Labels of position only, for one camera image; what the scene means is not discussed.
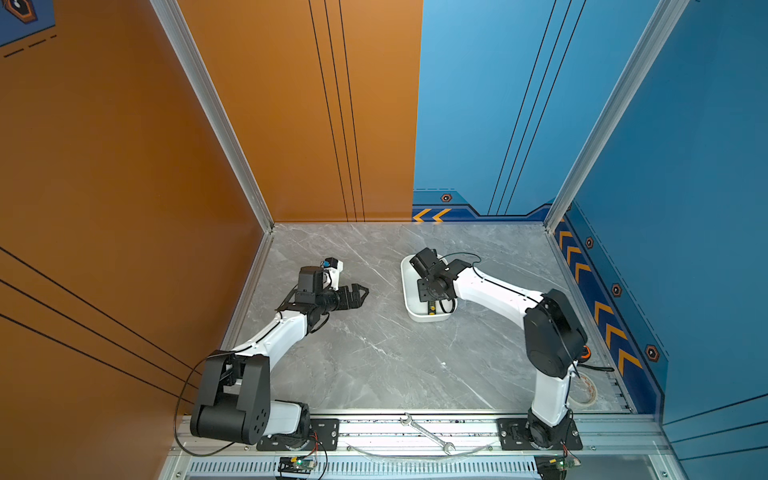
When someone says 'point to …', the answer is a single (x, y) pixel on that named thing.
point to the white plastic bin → (418, 310)
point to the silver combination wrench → (408, 421)
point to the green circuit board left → (296, 465)
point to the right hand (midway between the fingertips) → (428, 291)
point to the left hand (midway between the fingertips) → (356, 289)
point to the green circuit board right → (563, 464)
